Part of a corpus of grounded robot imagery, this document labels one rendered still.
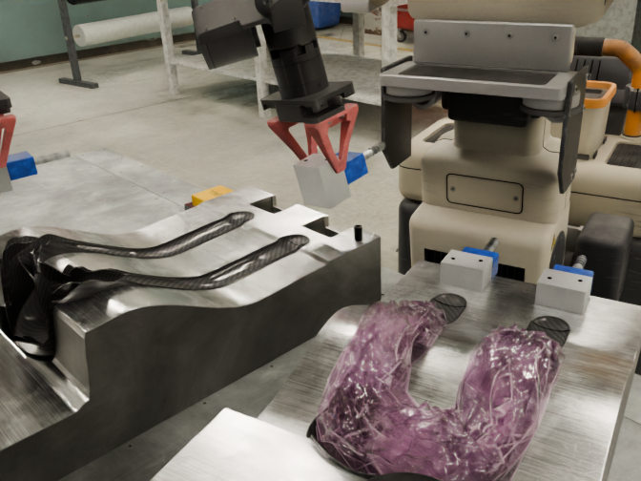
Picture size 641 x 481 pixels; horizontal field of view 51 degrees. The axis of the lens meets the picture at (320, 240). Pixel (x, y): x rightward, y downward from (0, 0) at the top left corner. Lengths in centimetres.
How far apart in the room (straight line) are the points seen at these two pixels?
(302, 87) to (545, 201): 45
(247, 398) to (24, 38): 679
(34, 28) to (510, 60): 665
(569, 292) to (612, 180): 58
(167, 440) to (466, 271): 36
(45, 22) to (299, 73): 671
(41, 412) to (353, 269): 37
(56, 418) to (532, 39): 73
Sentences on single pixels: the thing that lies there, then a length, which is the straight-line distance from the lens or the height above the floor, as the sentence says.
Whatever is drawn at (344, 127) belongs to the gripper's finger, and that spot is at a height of 102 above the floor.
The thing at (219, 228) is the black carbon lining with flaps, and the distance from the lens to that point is 89.
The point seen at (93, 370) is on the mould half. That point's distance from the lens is 64.
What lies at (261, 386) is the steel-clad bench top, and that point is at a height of 80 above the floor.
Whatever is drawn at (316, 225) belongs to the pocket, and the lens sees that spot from 87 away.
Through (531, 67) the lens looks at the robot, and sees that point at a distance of 98.
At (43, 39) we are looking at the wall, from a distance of 744.
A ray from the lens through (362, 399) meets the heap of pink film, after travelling 56.
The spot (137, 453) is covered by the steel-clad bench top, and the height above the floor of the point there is 80.
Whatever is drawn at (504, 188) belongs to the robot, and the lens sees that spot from 107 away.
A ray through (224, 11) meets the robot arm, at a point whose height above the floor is 116.
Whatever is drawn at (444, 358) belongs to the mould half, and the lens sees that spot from 60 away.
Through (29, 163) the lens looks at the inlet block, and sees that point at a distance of 109.
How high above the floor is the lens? 124
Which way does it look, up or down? 26 degrees down
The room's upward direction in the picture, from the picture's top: 3 degrees counter-clockwise
